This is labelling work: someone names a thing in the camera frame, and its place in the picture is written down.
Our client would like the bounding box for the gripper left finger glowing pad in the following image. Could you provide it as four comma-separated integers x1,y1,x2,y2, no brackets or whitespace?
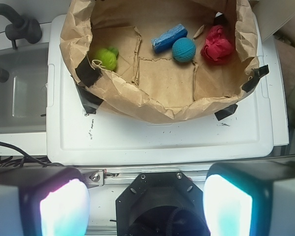
0,166,90,236

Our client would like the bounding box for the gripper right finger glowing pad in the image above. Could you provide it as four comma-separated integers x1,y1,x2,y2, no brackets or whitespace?
203,161,295,236

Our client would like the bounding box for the red crumpled paper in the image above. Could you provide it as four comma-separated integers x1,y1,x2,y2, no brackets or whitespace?
201,25,235,64

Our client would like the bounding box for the white plastic bin lid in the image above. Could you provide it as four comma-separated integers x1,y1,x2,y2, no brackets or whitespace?
46,15,289,166

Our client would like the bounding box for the grey toy sink basin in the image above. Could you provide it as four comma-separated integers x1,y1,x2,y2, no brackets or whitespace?
0,43,49,134

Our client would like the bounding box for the green fuzzy toy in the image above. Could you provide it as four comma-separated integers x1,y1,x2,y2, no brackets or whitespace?
92,47,119,71

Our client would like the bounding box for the teal dimpled ball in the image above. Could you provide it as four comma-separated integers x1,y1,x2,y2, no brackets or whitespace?
172,37,196,62

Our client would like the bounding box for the brown paper bag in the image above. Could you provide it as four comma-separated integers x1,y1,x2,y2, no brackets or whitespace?
60,0,260,123

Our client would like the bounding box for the dark grey toy faucet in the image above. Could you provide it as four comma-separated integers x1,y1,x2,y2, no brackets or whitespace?
0,3,43,84

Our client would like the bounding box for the blue sponge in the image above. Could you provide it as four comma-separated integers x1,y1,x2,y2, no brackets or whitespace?
151,24,188,54

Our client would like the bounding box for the black cable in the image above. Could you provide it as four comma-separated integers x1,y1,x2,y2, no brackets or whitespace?
0,139,63,168

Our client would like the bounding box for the aluminium frame rail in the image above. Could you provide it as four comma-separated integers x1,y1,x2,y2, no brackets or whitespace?
77,162,212,188

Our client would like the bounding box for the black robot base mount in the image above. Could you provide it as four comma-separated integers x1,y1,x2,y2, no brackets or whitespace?
116,172,211,236

